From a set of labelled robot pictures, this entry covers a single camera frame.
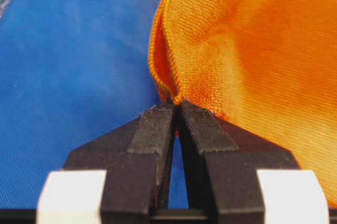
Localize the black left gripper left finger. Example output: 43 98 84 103
36 100 176 224

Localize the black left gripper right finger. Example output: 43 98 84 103
176 100 330 224

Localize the blue table cloth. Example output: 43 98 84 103
0 0 337 210

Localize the orange microfibre towel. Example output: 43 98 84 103
148 0 336 206

